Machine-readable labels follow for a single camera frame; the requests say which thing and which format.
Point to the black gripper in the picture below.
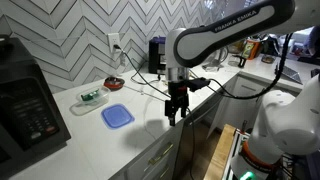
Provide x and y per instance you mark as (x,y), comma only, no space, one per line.
(177,89)

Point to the clear plastic container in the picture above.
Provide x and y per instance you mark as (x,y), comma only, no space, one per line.
(93,94)

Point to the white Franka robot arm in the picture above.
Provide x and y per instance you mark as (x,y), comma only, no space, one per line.
(233,20)

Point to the black coffee maker purple top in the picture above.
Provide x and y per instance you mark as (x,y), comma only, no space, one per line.
(156,55)

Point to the clear flat container lid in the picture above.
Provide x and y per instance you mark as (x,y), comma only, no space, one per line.
(80,108)

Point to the black microwave oven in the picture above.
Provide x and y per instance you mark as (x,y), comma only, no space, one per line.
(26,106)

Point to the wooden board beside robot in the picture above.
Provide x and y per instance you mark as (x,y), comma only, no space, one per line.
(220,151)

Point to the blue plastic lid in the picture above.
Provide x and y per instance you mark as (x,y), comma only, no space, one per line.
(117,115)

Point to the small red bowl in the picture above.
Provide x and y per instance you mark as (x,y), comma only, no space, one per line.
(114,82)

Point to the black small stand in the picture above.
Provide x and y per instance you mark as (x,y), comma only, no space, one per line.
(241,61)

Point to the orange bottle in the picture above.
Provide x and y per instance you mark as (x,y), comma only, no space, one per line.
(250,48)

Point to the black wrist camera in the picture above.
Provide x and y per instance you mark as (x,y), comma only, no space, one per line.
(198,83)

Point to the white wall outlet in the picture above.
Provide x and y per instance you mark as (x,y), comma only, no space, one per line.
(114,41)

